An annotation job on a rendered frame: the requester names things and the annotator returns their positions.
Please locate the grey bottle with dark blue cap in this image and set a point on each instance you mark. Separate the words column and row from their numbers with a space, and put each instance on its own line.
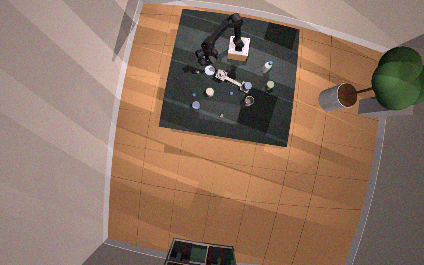
column 266, row 67

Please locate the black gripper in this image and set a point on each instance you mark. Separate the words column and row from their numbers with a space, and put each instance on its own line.
column 203, row 61

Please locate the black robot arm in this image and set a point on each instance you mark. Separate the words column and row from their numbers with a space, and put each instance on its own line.
column 209, row 42

